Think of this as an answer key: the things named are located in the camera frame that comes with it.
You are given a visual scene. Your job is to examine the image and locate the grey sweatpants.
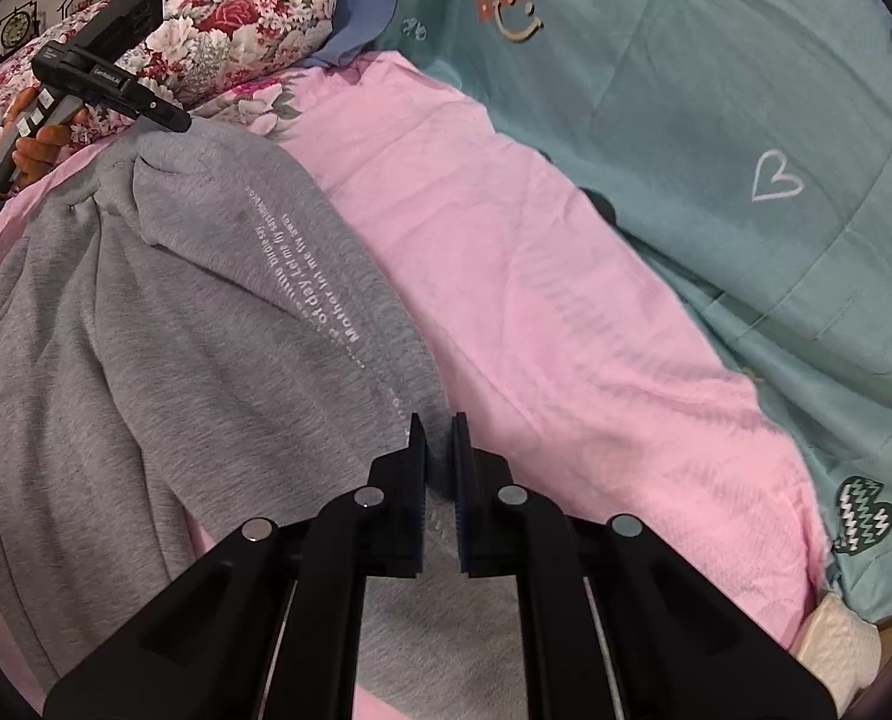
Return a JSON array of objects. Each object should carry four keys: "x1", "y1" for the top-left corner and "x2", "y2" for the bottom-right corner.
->
[{"x1": 0, "y1": 121, "x2": 526, "y2": 718}]

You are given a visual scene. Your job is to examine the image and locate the person's left hand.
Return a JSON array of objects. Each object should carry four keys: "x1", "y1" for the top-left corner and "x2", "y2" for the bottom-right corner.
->
[{"x1": 13, "y1": 107, "x2": 88, "y2": 188}]

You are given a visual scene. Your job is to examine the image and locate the red rose floral bolster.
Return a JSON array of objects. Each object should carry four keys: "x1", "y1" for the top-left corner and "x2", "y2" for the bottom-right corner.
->
[{"x1": 0, "y1": 0, "x2": 339, "y2": 163}]

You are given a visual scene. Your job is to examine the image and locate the cream quilted pillow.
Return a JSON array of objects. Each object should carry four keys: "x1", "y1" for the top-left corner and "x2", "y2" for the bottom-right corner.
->
[{"x1": 791, "y1": 593, "x2": 882, "y2": 717}]

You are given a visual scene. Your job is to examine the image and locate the pink floral bed sheet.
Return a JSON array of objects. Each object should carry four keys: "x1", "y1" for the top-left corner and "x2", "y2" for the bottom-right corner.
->
[{"x1": 0, "y1": 52, "x2": 825, "y2": 702}]

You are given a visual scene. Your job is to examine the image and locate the teal heart print quilt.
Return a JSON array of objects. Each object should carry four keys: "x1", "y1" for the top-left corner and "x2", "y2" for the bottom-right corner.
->
[{"x1": 382, "y1": 0, "x2": 892, "y2": 619}]

